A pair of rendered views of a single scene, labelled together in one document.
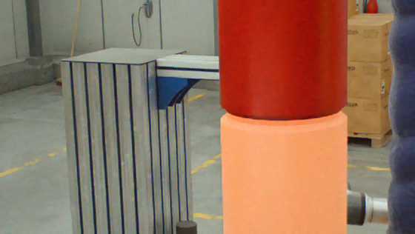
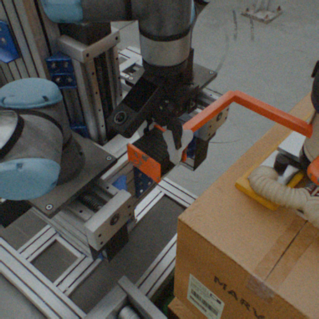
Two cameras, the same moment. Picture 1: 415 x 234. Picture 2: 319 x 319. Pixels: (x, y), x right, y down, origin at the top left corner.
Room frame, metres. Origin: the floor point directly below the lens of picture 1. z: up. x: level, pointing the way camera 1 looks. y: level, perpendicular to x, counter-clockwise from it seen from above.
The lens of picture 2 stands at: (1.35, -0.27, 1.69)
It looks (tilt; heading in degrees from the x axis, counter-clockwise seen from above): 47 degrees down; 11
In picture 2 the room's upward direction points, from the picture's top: straight up
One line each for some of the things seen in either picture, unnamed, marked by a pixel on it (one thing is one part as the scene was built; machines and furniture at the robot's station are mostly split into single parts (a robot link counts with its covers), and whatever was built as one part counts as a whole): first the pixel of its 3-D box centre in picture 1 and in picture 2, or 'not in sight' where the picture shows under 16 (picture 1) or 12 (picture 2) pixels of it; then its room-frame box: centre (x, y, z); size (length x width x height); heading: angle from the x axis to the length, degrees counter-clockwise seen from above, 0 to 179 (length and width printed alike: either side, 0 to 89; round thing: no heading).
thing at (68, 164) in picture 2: not in sight; (50, 149); (1.87, 0.11, 1.09); 0.15 x 0.15 x 0.10
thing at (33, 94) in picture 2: not in sight; (35, 113); (1.87, 0.10, 1.20); 0.13 x 0.12 x 0.14; 17
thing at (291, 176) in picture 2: not in sight; (295, 151); (1.97, -0.47, 1.10); 0.34 x 0.10 x 0.05; 147
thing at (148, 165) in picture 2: not in sight; (157, 152); (1.80, -0.17, 1.20); 0.09 x 0.08 x 0.05; 57
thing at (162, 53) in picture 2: not in sight; (162, 42); (1.82, -0.18, 1.42); 0.08 x 0.08 x 0.05
